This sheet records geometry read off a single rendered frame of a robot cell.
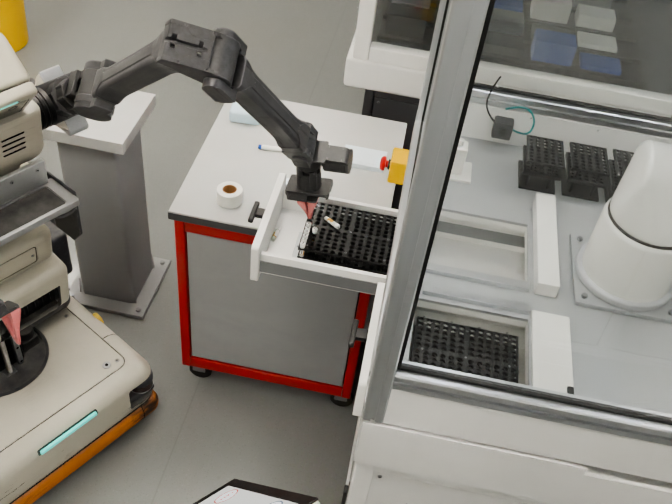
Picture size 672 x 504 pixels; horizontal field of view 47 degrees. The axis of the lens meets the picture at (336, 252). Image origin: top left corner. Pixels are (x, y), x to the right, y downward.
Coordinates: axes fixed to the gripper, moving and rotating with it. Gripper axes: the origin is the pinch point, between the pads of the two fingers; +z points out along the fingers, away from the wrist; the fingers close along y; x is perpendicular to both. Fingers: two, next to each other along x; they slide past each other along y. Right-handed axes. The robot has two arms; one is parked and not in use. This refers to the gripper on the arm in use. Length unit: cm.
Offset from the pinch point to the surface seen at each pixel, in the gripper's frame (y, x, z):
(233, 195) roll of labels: -24.8, 14.8, 9.3
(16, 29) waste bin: -195, 181, 58
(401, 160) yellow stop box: 17.8, 30.3, 2.8
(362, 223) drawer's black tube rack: 12.2, 3.3, 3.4
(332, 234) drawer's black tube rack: 6.0, -2.9, 2.7
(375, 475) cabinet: 26, -54, 21
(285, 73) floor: -65, 210, 85
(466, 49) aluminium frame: 34, -56, -75
